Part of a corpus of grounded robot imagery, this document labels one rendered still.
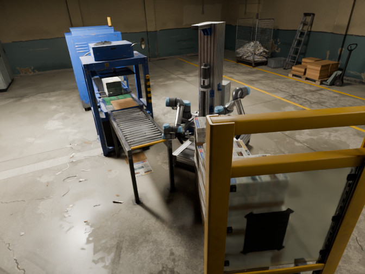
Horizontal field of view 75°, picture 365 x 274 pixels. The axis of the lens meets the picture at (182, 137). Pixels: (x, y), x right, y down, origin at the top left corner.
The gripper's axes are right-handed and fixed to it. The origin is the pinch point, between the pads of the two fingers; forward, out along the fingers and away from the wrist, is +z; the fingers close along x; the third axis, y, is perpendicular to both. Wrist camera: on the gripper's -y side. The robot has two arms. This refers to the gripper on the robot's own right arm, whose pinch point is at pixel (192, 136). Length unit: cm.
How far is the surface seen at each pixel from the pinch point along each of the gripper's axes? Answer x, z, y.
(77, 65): 323, -220, 25
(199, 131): -21.8, 6.1, 17.3
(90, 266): -97, -113, -84
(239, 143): -61, 38, 22
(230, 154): -175, -5, 88
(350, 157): -173, 46, 81
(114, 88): 190, -121, 6
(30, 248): -69, -184, -84
